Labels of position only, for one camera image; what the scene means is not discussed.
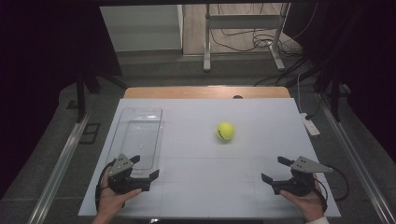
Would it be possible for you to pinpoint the white power strip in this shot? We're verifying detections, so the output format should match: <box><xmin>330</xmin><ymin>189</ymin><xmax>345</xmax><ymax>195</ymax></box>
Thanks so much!
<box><xmin>300</xmin><ymin>112</ymin><xmax>321</xmax><ymax>137</ymax></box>

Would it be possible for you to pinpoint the person's left hand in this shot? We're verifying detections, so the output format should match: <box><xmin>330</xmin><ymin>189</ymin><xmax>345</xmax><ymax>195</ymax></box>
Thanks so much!
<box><xmin>97</xmin><ymin>167</ymin><xmax>143</xmax><ymax>219</ymax></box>

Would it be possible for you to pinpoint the right hand-held gripper cable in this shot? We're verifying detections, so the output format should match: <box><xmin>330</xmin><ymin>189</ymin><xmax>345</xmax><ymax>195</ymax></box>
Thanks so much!
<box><xmin>314</xmin><ymin>163</ymin><xmax>350</xmax><ymax>206</ymax></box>

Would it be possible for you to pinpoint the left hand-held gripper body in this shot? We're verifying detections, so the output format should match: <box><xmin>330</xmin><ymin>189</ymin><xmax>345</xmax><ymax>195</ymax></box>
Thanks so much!
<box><xmin>107</xmin><ymin>153</ymin><xmax>152</xmax><ymax>196</ymax></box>

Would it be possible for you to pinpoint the white table mat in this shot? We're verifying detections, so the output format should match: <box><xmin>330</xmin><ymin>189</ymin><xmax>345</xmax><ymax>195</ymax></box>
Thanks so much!
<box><xmin>78</xmin><ymin>98</ymin><xmax>342</xmax><ymax>218</ymax></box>

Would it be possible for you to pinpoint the clear plastic container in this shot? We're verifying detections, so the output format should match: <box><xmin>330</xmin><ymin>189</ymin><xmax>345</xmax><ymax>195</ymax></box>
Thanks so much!
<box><xmin>106</xmin><ymin>106</ymin><xmax>164</xmax><ymax>180</ymax></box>

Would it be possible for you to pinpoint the aluminium rail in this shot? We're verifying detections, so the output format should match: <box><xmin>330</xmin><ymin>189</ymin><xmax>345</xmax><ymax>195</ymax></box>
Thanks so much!
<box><xmin>317</xmin><ymin>92</ymin><xmax>396</xmax><ymax>224</ymax></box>
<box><xmin>27</xmin><ymin>112</ymin><xmax>92</xmax><ymax>224</ymax></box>

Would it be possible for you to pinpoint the hand-held gripper cable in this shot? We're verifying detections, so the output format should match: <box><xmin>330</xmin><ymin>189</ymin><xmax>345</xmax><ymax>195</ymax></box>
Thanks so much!
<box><xmin>314</xmin><ymin>163</ymin><xmax>350</xmax><ymax>206</ymax></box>
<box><xmin>94</xmin><ymin>161</ymin><xmax>126</xmax><ymax>213</ymax></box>

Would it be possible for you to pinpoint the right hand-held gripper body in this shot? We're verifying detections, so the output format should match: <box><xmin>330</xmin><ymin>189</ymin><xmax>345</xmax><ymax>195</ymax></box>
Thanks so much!
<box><xmin>271</xmin><ymin>156</ymin><xmax>334</xmax><ymax>198</ymax></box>

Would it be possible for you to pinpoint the black floor frame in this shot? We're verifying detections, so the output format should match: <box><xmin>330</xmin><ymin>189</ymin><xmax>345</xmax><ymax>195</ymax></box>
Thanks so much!
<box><xmin>78</xmin><ymin>122</ymin><xmax>101</xmax><ymax>146</ymax></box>

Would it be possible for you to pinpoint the grey metal desk frame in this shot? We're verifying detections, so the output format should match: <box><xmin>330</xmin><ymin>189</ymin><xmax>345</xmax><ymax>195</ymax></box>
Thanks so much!
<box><xmin>203</xmin><ymin>3</ymin><xmax>291</xmax><ymax>73</ymax></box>

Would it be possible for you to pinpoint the white cabinet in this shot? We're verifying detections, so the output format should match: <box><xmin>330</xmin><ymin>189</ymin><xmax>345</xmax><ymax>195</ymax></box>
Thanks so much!
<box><xmin>99</xmin><ymin>4</ymin><xmax>184</xmax><ymax>53</ymax></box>

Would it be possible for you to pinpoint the left hand-held gripper cable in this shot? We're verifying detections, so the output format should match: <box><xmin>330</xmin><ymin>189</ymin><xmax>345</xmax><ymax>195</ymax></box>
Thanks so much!
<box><xmin>94</xmin><ymin>161</ymin><xmax>126</xmax><ymax>213</ymax></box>

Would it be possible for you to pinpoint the yellow tennis ball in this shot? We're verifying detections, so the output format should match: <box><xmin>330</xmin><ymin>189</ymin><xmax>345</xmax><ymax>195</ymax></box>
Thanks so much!
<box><xmin>216</xmin><ymin>121</ymin><xmax>235</xmax><ymax>142</ymax></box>

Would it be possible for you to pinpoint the wooden table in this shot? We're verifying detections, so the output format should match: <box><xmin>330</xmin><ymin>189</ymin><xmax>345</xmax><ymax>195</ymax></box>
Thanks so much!
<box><xmin>123</xmin><ymin>86</ymin><xmax>291</xmax><ymax>100</ymax></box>

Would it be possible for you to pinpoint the dark curtain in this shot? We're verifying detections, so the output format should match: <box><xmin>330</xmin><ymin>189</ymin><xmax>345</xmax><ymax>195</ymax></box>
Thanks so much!
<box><xmin>284</xmin><ymin>0</ymin><xmax>396</xmax><ymax>157</ymax></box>
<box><xmin>0</xmin><ymin>0</ymin><xmax>123</xmax><ymax>200</ymax></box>

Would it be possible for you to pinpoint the person's right hand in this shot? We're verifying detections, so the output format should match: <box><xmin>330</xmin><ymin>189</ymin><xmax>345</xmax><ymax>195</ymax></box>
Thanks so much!
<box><xmin>279</xmin><ymin>174</ymin><xmax>327</xmax><ymax>222</ymax></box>

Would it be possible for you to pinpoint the tangle of black floor cables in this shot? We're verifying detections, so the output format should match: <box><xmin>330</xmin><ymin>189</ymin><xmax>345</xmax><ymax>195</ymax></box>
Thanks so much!
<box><xmin>209</xmin><ymin>3</ymin><xmax>318</xmax><ymax>58</ymax></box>

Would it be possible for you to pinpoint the thin white cable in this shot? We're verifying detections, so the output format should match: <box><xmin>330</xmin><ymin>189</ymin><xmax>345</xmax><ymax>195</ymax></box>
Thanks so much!
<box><xmin>296</xmin><ymin>72</ymin><xmax>304</xmax><ymax>115</ymax></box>

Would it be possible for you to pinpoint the black stand leg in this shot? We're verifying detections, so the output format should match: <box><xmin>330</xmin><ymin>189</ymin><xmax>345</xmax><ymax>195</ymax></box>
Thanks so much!
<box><xmin>329</xmin><ymin>73</ymin><xmax>343</xmax><ymax>123</ymax></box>
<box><xmin>75</xmin><ymin>69</ymin><xmax>88</xmax><ymax>123</ymax></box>

